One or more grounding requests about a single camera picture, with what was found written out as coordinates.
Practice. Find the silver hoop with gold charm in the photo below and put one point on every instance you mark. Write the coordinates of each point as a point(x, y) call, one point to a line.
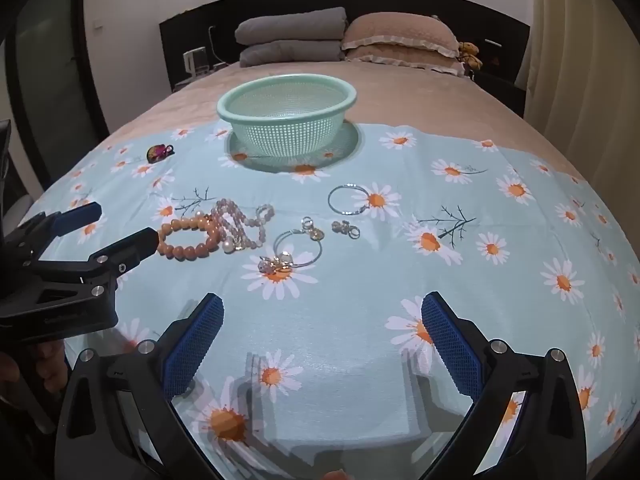
point(316, 232)

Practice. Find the plain silver hoop bangle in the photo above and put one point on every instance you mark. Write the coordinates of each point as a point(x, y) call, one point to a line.
point(331, 200)

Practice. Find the brown plush toy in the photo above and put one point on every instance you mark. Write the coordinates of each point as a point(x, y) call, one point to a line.
point(470, 55)

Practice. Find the purple iridescent brooch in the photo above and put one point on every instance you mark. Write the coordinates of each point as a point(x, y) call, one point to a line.
point(159, 152)

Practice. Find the dark glass door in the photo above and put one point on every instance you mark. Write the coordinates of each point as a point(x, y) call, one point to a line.
point(50, 70)

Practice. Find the pink ruffled pillow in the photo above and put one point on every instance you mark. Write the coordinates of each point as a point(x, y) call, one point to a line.
point(400, 61)
point(400, 30)

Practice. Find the person's left hand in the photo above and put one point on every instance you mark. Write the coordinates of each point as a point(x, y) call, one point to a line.
point(45, 365)

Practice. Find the black nightstand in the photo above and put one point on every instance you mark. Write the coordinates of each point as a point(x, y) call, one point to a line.
point(500, 90)

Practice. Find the green plastic mesh basket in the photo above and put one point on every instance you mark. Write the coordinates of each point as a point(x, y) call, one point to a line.
point(285, 125)

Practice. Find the beige bed cover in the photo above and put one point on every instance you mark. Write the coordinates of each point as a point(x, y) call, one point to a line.
point(400, 100)

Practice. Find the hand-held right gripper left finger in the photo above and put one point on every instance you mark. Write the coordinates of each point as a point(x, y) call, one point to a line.
point(197, 342)

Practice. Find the cream curtain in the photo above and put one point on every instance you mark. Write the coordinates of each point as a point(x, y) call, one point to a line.
point(585, 60)

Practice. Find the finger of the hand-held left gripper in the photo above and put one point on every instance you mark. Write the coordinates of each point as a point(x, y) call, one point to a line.
point(77, 216)
point(135, 245)

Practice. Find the daisy print blue cloth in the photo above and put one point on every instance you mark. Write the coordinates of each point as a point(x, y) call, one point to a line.
point(360, 310)

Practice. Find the grey pillow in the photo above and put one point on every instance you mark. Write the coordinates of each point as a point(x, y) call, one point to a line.
point(290, 25)
point(290, 53)

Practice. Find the crystal charm jewelry piece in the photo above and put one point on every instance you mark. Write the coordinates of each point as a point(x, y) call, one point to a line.
point(275, 264)

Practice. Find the white bedside device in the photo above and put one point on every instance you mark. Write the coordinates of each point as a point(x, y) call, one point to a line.
point(195, 62)

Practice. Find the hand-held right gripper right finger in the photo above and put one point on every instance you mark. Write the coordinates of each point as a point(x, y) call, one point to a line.
point(450, 345)

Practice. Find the black headboard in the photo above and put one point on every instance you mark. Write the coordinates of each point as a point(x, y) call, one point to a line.
point(195, 25)

